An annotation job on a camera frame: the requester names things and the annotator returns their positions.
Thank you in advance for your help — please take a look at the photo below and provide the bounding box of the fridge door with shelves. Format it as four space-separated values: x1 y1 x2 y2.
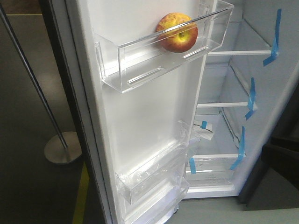
39 0 234 224

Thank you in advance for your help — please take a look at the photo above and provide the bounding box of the red yellow apple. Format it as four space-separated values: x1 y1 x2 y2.
156 12 198 53

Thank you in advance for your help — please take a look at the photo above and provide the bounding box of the white open fridge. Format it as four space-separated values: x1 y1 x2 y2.
186 0 299 199

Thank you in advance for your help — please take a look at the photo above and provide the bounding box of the white manual packet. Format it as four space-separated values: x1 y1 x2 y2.
192 120 214 140

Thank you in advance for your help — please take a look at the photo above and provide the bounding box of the clear middle door bin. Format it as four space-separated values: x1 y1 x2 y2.
115 120 199 204

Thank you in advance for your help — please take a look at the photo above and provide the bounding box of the blue tape on drawer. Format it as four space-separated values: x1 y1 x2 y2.
189 157 197 175

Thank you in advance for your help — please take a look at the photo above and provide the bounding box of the silver sign stand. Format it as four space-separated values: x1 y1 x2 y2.
0 6 82 165

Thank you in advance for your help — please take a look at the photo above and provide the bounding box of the clear lower door bin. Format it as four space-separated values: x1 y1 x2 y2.
121 172 189 224

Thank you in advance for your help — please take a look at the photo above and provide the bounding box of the blue tape strip lower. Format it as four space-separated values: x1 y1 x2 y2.
230 126 245 170

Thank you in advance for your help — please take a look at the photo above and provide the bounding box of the blue tape strip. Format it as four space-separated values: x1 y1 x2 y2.
230 126 245 170
245 77 256 120
263 8 282 67

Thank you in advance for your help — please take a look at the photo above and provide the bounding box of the blue tape strip middle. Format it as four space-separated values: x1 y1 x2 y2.
245 77 256 120

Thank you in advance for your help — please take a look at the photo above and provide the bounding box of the blue tape strip upper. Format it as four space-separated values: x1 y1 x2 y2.
263 8 282 67

